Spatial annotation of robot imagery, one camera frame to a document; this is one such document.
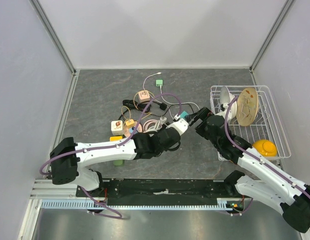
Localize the teal power strip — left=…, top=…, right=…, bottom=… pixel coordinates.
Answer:
left=179, top=111, right=189, bottom=121

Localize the pink round socket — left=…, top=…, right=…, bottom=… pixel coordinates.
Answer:
left=124, top=121, right=143, bottom=138

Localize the yellow thin cable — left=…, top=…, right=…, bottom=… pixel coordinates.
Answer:
left=121, top=90, right=157, bottom=126

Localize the blue charger plug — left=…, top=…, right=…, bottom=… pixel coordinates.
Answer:
left=129, top=127, right=135, bottom=134

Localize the orange charger plug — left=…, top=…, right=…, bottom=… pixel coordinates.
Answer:
left=125, top=119, right=135, bottom=127

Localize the yellow cube socket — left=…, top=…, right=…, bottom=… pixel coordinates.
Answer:
left=109, top=135, right=123, bottom=142

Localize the green power strip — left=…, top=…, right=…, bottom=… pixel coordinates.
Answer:
left=113, top=159, right=125, bottom=167

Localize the white cube adapter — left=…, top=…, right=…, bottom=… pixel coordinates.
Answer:
left=111, top=120, right=124, bottom=136

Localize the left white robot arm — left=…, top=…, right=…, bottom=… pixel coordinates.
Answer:
left=50, top=125, right=185, bottom=197

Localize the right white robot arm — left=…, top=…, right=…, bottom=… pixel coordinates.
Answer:
left=185, top=107, right=310, bottom=233

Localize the light green plug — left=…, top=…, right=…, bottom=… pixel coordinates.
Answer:
left=155, top=79, right=163, bottom=87

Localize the white bowl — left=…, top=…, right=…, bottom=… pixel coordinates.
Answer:
left=218, top=86, right=237, bottom=123

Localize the beige patterned plate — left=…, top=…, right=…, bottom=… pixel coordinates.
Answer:
left=236, top=87, right=259, bottom=127

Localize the pink cube socket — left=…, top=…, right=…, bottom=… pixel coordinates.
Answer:
left=137, top=90, right=150, bottom=103

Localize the yellow bowl right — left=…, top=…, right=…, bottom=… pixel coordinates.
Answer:
left=252, top=139, right=277, bottom=157

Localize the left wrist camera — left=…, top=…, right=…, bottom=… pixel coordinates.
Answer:
left=167, top=114, right=189, bottom=136

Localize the black thin usb cable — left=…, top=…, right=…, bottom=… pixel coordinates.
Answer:
left=149, top=101, right=200, bottom=118

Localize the black coiled cable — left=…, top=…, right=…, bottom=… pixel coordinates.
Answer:
left=117, top=98, right=168, bottom=121

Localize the white wire dish rack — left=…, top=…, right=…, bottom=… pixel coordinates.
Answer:
left=210, top=85, right=292, bottom=162

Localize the white usb cable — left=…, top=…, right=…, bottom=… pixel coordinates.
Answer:
left=144, top=72, right=168, bottom=106

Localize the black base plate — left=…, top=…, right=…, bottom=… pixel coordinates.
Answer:
left=89, top=178, right=242, bottom=205

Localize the light blue cable duct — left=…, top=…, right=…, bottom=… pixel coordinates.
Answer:
left=41, top=199, right=232, bottom=211

